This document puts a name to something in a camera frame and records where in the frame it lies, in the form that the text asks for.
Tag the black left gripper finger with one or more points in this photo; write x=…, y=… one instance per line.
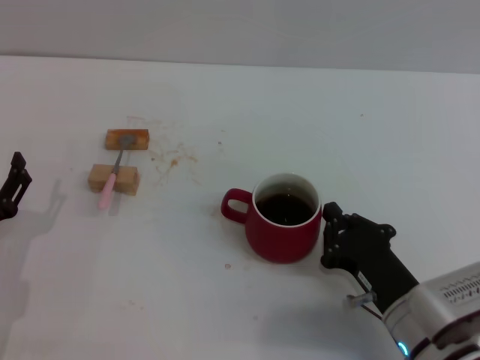
x=15, y=183

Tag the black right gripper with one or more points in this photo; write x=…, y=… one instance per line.
x=378, y=255

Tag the red ceramic cup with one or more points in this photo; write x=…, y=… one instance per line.
x=277, y=243

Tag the dark coffee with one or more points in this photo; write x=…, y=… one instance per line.
x=287, y=210

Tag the pale notched wooden block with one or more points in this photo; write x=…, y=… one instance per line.
x=127, y=178

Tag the orange stained wooden block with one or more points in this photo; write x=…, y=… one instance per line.
x=140, y=139

